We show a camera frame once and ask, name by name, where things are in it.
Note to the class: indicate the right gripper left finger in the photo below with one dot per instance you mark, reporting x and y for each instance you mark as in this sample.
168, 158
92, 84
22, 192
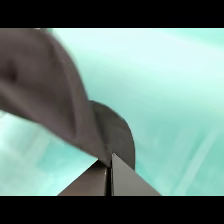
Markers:
90, 181

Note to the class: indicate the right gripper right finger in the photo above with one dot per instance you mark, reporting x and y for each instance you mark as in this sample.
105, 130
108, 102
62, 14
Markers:
128, 181

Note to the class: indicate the grey garment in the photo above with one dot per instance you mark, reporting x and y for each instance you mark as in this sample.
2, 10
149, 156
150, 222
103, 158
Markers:
50, 83

